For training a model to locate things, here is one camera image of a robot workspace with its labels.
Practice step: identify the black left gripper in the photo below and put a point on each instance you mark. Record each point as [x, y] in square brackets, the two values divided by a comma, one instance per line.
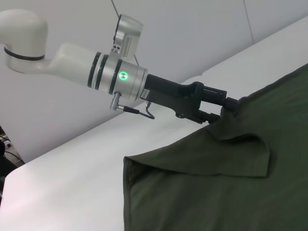
[173, 96]

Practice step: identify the dark green shirt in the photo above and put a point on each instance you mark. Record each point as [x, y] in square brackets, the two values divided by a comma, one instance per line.
[216, 180]

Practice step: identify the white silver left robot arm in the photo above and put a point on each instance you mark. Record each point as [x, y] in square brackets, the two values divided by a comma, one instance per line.
[72, 62]

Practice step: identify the dark equipment beside table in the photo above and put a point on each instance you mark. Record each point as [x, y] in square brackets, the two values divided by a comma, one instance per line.
[3, 156]

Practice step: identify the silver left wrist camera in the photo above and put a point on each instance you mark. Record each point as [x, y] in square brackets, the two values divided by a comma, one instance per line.
[127, 33]

